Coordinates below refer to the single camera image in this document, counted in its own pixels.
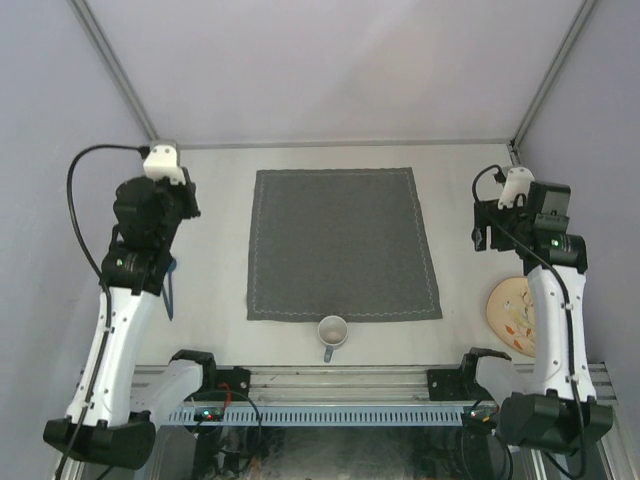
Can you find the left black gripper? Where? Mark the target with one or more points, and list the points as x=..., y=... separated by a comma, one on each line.
x=188, y=191

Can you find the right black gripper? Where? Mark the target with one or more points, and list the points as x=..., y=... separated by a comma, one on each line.
x=479, y=234

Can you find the grey cloth placemat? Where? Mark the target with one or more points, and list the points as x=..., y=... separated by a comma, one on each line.
x=345, y=242

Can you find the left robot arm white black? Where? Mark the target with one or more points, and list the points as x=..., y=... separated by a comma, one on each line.
x=106, y=423

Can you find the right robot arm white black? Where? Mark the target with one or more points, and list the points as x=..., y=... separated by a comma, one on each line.
x=554, y=410

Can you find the blue plastic spoon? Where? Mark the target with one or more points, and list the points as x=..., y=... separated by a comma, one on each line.
x=169, y=285

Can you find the beige bird pattern plate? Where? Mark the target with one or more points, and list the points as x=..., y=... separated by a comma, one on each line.
x=510, y=314

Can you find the blue plastic fork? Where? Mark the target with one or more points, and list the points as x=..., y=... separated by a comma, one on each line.
x=168, y=304

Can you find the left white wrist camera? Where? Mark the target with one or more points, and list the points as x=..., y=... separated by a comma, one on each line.
x=163, y=162

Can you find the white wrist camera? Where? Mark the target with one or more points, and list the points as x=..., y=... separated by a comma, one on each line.
x=163, y=162
x=518, y=180

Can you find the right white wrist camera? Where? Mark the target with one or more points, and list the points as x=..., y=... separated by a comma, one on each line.
x=518, y=180

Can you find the white mug blue handle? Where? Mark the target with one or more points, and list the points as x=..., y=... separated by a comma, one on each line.
x=333, y=332

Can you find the blue slotted cable duct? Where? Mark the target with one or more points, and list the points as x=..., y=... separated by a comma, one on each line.
x=319, y=416

